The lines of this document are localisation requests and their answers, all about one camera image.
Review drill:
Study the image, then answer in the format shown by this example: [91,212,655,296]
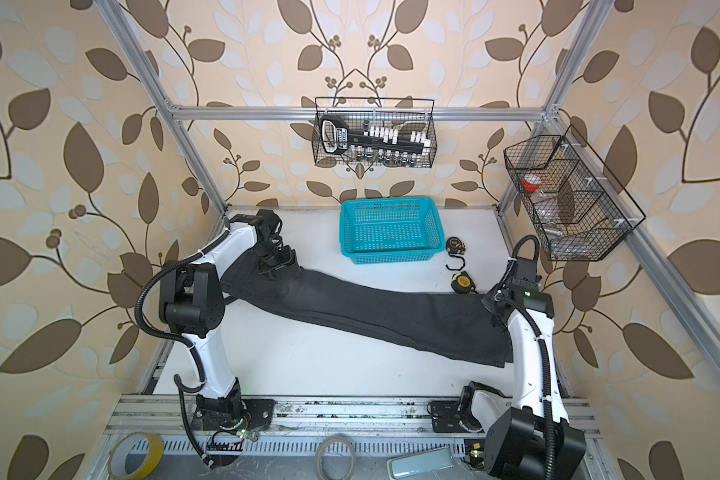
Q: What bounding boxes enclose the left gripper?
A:
[250,240,303,279]

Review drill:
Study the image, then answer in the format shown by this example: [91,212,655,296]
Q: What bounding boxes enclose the dark grey trousers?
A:
[221,251,512,368]

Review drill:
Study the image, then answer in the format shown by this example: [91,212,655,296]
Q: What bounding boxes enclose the teal plastic basket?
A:
[339,197,446,265]

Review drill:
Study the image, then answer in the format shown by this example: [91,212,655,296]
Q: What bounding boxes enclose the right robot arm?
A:
[461,256,586,479]

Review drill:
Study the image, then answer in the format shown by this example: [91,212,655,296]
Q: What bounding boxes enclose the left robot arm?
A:
[133,209,295,419]

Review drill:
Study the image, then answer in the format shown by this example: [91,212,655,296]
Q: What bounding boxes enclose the yellow black tape measure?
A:
[451,271,476,294]

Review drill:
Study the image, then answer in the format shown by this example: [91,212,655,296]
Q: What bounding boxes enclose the black metal hook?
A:
[445,254,466,272]

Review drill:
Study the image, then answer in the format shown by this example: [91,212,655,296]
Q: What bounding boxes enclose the red white small item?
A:
[522,173,543,193]

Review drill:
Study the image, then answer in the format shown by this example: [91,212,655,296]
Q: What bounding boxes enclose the black white tool set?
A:
[318,115,433,155]

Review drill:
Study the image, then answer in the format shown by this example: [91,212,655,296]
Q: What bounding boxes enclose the yellow tape roll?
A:
[107,432,164,480]

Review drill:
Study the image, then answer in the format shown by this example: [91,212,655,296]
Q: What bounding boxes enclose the right wire basket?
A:
[503,126,646,262]

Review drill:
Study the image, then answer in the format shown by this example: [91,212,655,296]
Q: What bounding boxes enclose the wire basket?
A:
[311,95,438,169]
[503,126,646,262]

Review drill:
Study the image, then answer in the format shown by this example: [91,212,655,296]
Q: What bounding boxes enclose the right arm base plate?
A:
[427,400,474,434]

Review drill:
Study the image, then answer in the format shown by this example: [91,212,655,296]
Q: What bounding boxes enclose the back wire basket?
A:
[311,95,438,169]

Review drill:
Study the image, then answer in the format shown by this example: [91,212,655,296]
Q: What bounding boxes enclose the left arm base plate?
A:
[190,396,276,432]

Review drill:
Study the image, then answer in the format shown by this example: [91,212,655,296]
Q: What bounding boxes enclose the grey tape ring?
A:
[314,434,358,480]

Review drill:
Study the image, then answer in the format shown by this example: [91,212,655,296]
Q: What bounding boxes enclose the aluminium front rail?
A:
[104,394,598,439]

